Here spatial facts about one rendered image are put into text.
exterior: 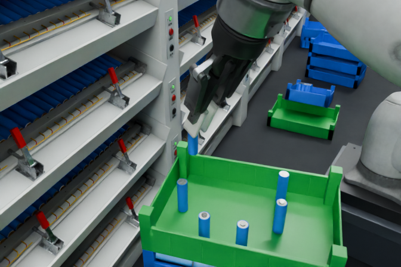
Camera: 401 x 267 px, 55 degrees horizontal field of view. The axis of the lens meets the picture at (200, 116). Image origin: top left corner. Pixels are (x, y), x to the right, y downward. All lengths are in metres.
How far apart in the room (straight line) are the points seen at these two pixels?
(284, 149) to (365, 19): 1.37
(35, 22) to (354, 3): 0.53
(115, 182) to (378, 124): 0.71
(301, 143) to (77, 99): 1.15
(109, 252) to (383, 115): 0.80
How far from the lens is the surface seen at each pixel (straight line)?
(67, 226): 0.88
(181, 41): 1.21
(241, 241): 0.61
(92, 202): 0.92
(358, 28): 0.38
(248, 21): 0.46
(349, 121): 2.00
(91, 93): 0.87
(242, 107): 1.80
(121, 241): 1.09
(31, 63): 0.66
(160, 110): 1.05
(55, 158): 0.76
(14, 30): 0.70
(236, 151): 1.67
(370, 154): 1.18
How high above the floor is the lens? 0.98
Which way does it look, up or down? 31 degrees down
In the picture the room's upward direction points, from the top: straight up
